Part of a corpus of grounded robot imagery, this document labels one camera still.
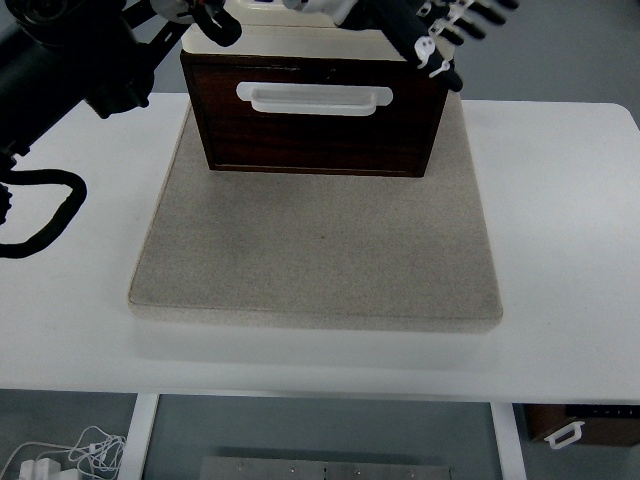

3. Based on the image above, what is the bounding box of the brown wooden box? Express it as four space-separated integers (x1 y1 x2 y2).
522 403 640 451

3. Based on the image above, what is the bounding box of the white cable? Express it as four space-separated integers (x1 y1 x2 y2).
0 425 129 480

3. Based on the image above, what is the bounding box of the white charger plug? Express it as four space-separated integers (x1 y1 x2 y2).
18 455 61 480

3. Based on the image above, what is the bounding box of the dark brown wooden drawer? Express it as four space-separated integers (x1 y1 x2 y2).
191 62 444 171

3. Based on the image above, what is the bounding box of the cream and brown combination cabinet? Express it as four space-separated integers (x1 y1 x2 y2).
178 0 456 180

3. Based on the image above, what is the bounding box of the grey metal plate with screws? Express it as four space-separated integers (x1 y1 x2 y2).
199 455 453 480

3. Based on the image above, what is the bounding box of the white table leg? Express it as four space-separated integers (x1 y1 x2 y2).
489 402 527 480
119 393 160 480

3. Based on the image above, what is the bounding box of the grey felt mat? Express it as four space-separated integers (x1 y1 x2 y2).
128 99 504 334

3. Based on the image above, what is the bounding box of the white drawer handle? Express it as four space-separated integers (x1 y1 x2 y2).
235 81 394 117

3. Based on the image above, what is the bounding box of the white handle on brown box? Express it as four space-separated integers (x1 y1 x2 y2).
543 420 586 450

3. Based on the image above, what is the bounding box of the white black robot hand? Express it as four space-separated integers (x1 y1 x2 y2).
282 0 521 94

